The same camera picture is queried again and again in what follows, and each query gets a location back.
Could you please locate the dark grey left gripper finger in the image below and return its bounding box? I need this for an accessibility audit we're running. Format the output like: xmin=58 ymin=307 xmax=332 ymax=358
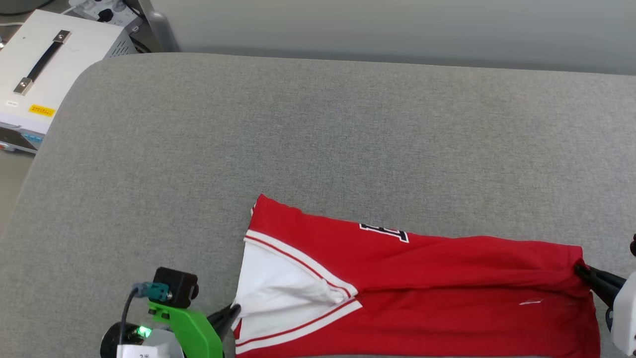
xmin=219 ymin=319 xmax=238 ymax=349
xmin=207 ymin=304 xmax=242 ymax=333

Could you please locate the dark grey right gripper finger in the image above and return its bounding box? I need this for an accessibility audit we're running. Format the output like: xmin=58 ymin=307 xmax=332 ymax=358
xmin=574 ymin=265 xmax=629 ymax=293
xmin=588 ymin=278 xmax=620 ymax=309

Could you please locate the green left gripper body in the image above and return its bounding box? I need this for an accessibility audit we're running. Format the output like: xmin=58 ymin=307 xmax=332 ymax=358
xmin=148 ymin=301 xmax=225 ymax=358

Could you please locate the grey camera cable teal plug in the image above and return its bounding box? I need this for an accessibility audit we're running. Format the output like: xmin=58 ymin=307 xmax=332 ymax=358
xmin=118 ymin=282 xmax=172 ymax=346

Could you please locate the white power supply box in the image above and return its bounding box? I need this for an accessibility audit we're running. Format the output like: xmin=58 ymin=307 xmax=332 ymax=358
xmin=0 ymin=10 xmax=138 ymax=154

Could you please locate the black floor cable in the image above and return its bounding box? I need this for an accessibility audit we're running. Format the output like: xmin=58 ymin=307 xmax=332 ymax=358
xmin=0 ymin=0 xmax=54 ymax=16

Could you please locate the red white basketball jersey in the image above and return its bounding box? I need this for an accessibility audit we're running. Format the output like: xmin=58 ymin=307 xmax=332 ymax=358
xmin=231 ymin=194 xmax=602 ymax=358

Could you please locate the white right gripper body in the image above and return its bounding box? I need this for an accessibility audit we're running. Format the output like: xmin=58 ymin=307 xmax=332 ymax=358
xmin=610 ymin=271 xmax=636 ymax=357

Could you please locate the white power strip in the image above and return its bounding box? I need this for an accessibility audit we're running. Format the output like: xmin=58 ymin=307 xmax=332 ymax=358
xmin=69 ymin=0 xmax=141 ymax=26

